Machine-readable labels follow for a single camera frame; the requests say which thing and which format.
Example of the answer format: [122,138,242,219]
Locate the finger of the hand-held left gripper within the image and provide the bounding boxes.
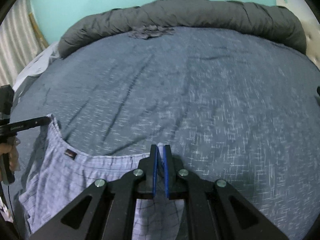
[30,116,51,128]

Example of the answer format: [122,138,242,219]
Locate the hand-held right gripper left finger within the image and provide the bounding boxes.
[30,144,160,240]

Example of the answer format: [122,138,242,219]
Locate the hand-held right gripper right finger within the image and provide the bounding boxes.
[162,145,288,240]

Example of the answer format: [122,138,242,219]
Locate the checkered light blue shorts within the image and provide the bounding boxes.
[19,114,186,240]

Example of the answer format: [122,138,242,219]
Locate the person's left hand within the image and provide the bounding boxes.
[0,138,20,172]

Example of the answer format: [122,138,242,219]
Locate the white pillow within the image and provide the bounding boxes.
[12,42,63,92]

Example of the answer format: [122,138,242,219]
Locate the beige striped curtain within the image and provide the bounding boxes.
[0,0,49,87]

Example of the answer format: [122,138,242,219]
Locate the crumpled blue garment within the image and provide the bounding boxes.
[129,25,175,41]

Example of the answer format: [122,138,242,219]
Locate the grey rolled duvet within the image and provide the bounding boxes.
[58,0,307,60]

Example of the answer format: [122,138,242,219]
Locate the cream tufted headboard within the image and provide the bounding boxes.
[275,0,320,71]

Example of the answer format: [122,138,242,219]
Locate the wooden frame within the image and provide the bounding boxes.
[29,14,49,49]

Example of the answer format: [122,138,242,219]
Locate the thin black cable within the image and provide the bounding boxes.
[0,183,13,219]

